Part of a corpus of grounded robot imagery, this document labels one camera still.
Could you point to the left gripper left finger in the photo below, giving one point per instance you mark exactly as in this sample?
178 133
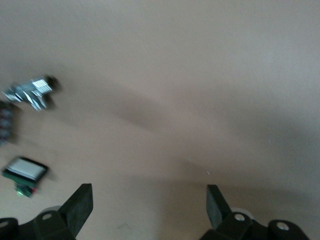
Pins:
77 210

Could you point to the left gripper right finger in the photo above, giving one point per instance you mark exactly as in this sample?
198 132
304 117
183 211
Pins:
215 212

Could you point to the brown terminal block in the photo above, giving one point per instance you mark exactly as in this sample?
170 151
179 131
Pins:
6 125

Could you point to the brown table cover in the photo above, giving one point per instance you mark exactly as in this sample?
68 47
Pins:
175 75

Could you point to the metal key switch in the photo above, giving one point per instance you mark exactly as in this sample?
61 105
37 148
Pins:
32 92

